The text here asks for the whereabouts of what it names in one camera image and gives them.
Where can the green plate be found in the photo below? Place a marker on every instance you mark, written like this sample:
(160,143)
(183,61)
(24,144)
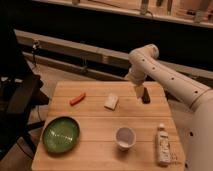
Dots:
(61,135)

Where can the black chair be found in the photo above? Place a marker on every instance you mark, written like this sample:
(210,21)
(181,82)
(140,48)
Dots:
(20,92)

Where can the white bottle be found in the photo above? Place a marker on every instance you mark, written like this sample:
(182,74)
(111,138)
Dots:
(163,146)

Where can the white cup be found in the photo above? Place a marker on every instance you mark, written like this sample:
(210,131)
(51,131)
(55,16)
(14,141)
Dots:
(125,138)

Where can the white sponge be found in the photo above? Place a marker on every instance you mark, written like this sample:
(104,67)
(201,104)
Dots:
(111,101)

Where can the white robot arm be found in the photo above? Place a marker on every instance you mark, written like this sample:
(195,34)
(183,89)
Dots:
(197,96)

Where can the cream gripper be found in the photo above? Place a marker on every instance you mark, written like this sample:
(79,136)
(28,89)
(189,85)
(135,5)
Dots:
(139,90)

